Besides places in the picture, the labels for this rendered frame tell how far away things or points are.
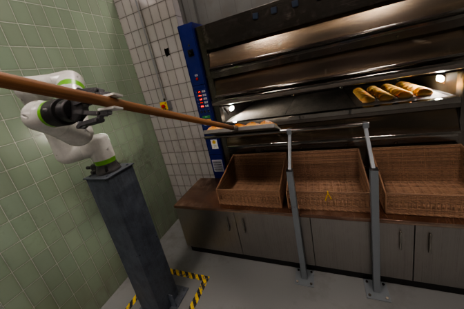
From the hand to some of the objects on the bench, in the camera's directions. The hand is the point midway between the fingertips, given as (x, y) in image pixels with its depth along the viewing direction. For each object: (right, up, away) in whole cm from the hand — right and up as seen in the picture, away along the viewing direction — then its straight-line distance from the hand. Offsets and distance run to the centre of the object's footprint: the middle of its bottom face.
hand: (110, 103), depth 62 cm
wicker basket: (+112, -56, +110) cm, 166 cm away
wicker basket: (+58, -61, +134) cm, 158 cm away
